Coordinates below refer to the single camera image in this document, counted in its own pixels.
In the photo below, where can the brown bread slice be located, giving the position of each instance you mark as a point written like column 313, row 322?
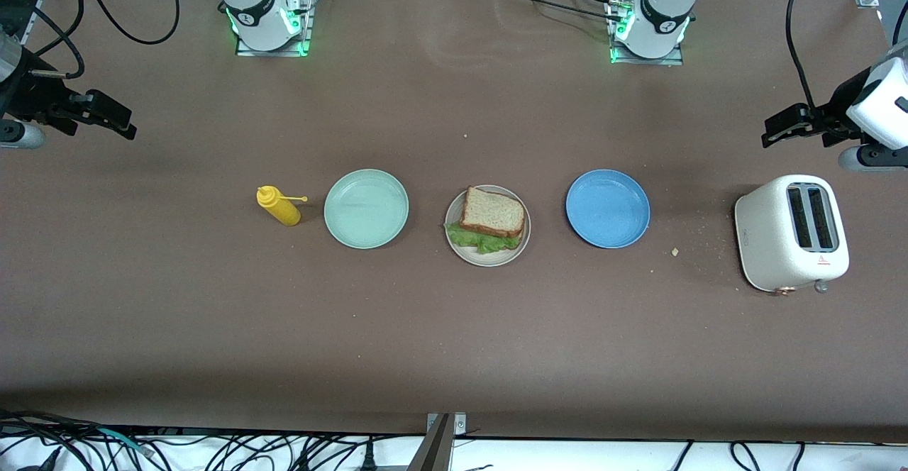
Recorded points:
column 493, row 212

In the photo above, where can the mint green plate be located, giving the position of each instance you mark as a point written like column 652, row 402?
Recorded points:
column 366, row 208

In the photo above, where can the green lettuce leaf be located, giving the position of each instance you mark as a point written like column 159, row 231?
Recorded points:
column 482, row 238

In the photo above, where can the black power plug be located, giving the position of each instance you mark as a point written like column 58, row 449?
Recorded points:
column 369, row 458

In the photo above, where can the dark metal bar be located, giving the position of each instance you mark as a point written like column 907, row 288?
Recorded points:
column 433, row 450

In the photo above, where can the silver metal bracket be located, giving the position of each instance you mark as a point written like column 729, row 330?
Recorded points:
column 460, row 423

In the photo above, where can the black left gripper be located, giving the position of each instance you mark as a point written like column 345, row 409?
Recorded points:
column 837, row 111

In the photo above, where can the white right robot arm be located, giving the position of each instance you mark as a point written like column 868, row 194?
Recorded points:
column 255, row 3

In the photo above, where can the yellow mustard squeeze bottle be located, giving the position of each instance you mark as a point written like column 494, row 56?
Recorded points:
column 280, row 208

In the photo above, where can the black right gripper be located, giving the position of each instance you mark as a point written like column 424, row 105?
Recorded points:
column 30, row 95

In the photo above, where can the blue plate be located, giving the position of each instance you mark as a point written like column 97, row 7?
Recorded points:
column 608, row 208

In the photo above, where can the white toaster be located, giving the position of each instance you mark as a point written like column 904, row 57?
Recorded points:
column 770, row 244

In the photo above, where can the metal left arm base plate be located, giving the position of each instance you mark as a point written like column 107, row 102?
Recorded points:
column 645, row 61

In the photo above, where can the beige plate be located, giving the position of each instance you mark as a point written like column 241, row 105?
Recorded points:
column 489, row 259

